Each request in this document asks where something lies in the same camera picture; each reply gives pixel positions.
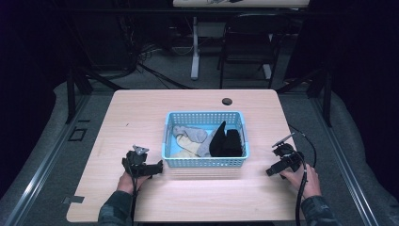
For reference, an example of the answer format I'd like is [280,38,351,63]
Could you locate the black metal stand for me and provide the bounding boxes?
[64,66,126,124]
[276,64,334,128]

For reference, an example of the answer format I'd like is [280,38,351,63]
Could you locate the white desk leg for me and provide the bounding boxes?
[190,16,200,81]

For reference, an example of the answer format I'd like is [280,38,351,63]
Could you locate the grey tape strip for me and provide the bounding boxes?
[61,195,86,205]

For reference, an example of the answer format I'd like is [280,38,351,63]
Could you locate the person's left hand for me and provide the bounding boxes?
[116,169,152,196]

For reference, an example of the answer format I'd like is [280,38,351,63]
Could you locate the light blue plastic basket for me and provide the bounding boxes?
[161,110,251,169]

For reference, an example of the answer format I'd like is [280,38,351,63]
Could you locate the person's right hand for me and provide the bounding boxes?
[279,162,323,201]

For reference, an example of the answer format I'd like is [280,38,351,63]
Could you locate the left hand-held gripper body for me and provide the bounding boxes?
[121,144,157,179]

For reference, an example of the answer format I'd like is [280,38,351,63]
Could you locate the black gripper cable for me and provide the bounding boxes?
[287,123,318,226]
[129,163,141,226]

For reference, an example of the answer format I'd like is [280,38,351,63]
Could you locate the grey sock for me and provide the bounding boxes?
[171,124,217,158]

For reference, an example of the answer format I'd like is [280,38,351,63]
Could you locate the black floor socket frame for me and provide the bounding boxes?
[67,126,88,142]

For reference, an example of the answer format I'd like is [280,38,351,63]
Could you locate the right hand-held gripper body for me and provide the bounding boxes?
[271,132,305,173]

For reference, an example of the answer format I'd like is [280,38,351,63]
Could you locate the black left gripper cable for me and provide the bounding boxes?
[129,163,141,226]

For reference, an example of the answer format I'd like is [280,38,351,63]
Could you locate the black chair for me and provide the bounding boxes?
[216,12,291,90]

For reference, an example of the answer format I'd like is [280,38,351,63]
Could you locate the black sock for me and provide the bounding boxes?
[208,121,244,158]

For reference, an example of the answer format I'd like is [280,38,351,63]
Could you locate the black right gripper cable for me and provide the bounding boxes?
[287,123,318,226]

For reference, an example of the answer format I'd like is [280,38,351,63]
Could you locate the pale yellow sock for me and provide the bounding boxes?
[169,135,201,159]

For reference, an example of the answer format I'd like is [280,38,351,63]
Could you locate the bundle of floor cables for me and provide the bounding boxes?
[116,12,196,90]

